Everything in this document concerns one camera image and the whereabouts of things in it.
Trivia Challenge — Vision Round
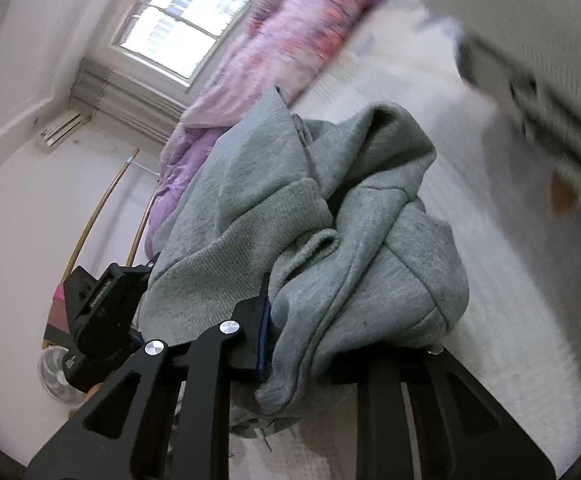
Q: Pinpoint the pink brown box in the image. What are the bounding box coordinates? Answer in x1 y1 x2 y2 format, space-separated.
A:
43 284 71 346

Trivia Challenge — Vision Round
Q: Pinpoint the purple floral quilt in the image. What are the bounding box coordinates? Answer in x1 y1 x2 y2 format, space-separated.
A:
143 0 401 261

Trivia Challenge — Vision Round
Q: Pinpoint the white air conditioner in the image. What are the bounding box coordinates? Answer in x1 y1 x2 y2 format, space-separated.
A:
38 110 84 151

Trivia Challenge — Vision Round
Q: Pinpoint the white standing fan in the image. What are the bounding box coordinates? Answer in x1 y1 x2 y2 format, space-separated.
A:
38 345 91 408

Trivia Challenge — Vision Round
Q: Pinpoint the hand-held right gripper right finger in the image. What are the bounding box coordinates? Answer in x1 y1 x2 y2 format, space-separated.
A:
358 347 555 480

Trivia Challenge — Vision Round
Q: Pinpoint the window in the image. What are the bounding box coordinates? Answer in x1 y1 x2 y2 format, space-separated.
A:
110 0 254 88

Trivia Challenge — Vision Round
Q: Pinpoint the grey hoodie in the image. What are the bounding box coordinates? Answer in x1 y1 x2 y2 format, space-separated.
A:
138 87 471 436

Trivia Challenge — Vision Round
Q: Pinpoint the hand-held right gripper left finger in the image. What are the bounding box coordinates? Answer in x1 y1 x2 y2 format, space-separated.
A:
24 272 272 480

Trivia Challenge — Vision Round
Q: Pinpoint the beige curtain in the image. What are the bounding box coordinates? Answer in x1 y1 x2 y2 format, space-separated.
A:
70 60 187 145

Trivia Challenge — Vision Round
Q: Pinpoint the golden bed rail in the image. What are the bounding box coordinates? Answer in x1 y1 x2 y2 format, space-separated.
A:
126 180 164 267

